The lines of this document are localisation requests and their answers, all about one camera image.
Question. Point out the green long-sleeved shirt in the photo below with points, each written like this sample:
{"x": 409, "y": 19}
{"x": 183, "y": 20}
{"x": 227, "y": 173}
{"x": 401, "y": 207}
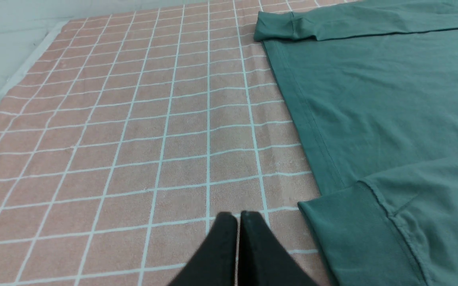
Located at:
{"x": 372, "y": 89}

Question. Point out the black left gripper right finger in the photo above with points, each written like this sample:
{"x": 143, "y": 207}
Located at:
{"x": 262, "y": 260}

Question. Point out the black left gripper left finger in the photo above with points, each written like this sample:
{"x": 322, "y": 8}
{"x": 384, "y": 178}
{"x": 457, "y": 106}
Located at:
{"x": 214, "y": 263}

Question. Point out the pink grid tablecloth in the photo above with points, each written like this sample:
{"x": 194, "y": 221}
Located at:
{"x": 122, "y": 142}

